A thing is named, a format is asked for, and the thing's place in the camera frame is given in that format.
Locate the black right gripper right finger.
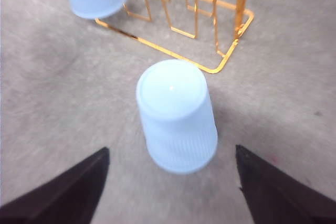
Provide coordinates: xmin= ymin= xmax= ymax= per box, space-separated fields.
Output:
xmin=236 ymin=145 xmax=336 ymax=224

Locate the gold wire cup rack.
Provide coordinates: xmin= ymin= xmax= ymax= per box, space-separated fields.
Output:
xmin=95 ymin=0 xmax=255 ymax=74

